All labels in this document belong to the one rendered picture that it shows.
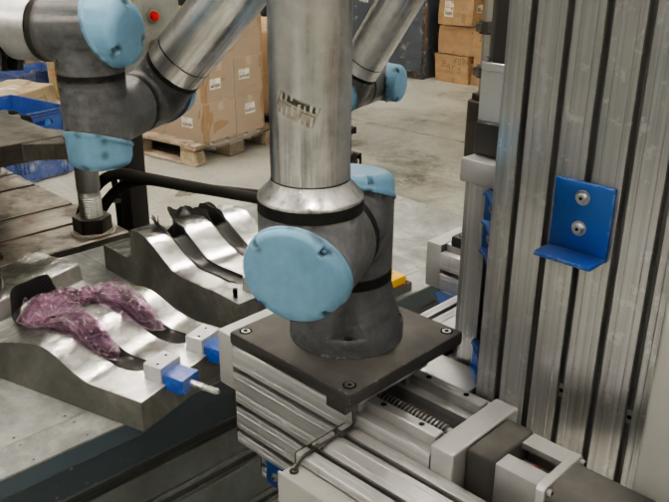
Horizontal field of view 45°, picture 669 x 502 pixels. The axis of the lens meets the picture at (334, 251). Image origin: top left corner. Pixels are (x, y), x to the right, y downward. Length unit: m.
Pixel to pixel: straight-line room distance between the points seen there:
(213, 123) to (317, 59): 4.71
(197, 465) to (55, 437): 0.34
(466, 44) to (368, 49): 6.80
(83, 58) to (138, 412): 0.61
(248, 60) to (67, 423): 4.49
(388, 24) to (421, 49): 6.97
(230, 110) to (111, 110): 4.65
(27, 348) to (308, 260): 0.73
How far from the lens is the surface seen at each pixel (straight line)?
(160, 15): 2.33
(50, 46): 0.95
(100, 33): 0.91
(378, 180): 0.96
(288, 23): 0.80
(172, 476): 1.57
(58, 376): 1.43
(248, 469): 1.70
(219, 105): 5.51
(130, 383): 1.36
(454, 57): 8.33
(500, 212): 1.03
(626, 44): 0.92
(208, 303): 1.59
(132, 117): 0.98
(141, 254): 1.76
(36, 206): 2.44
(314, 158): 0.82
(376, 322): 1.02
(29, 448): 1.35
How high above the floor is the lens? 1.56
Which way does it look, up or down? 23 degrees down
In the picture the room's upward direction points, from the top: straight up
